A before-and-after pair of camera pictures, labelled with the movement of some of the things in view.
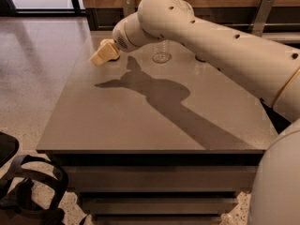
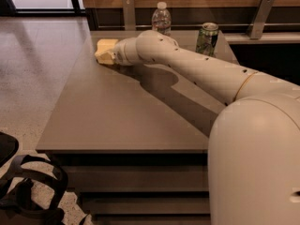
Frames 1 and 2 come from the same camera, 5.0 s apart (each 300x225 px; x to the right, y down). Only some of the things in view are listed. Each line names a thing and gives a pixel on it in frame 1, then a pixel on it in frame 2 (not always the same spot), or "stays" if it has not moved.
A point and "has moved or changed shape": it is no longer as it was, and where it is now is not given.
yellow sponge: [107, 40] has moved or changed shape
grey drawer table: [160, 135] stays
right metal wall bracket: [263, 12] stays
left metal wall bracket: [128, 6] stays
